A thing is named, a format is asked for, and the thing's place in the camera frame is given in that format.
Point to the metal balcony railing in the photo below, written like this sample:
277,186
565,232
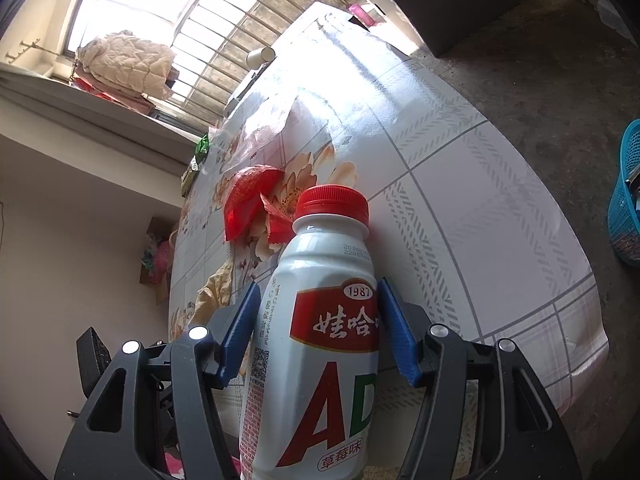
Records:
240,35

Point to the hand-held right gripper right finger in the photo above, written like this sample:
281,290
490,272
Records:
397,330

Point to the floral tablecloth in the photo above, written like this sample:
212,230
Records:
450,185

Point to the red plastic bag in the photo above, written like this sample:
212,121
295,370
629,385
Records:
245,200

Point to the pink drinking bottle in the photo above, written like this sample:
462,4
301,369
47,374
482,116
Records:
365,14

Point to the blue plastic wastebasket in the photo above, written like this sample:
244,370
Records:
625,200

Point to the clear plastic bag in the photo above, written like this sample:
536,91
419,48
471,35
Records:
260,130

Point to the white paper cup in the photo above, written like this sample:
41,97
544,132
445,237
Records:
260,56

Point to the white bottle with red cap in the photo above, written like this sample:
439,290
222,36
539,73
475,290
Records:
310,260

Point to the beige quilted jacket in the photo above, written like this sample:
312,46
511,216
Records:
125,65

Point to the dark grey cabinet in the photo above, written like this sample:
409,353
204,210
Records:
460,5

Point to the small green packet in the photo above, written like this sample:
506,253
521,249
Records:
202,146

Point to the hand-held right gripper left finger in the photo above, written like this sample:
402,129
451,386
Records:
240,330

